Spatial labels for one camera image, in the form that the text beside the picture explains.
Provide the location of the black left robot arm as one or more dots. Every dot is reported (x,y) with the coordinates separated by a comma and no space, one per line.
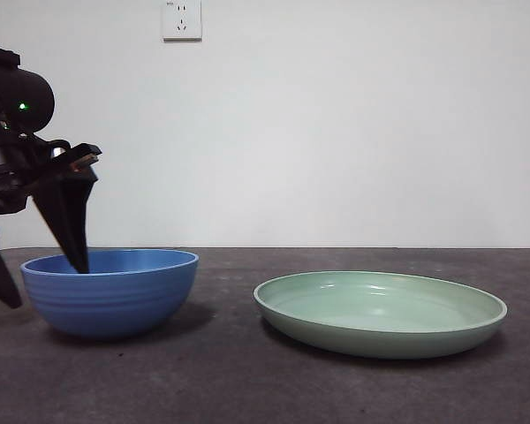
(31,97)

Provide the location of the blue ribbed bowl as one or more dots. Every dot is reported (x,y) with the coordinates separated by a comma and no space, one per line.
(115,309)

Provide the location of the white wall socket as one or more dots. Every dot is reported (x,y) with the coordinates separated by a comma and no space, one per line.
(182,20)

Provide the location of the green round plate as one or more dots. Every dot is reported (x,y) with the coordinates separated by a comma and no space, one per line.
(380,340)

